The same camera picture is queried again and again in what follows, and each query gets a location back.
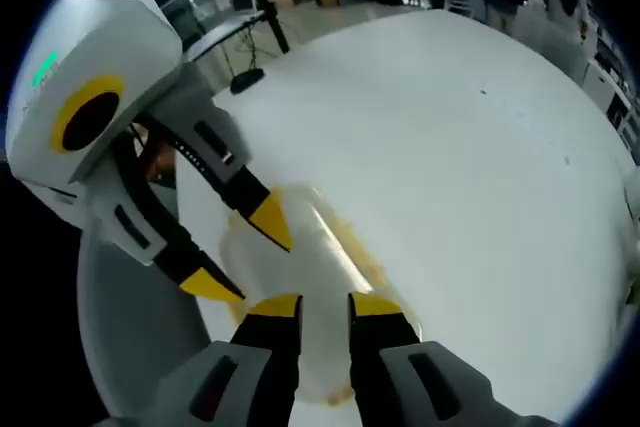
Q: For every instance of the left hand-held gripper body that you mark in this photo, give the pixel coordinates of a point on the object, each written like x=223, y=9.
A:
x=110, y=37

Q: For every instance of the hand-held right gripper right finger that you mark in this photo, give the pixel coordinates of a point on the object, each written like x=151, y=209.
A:
x=385, y=347

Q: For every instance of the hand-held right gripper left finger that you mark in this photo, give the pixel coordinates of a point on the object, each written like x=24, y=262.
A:
x=260, y=347

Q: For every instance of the black oval desk object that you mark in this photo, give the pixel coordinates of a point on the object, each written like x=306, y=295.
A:
x=246, y=81

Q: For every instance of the grey mesh office chair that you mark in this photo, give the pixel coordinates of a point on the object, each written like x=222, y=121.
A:
x=135, y=327

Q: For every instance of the desk with black legs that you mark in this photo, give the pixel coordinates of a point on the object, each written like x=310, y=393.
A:
x=225, y=29

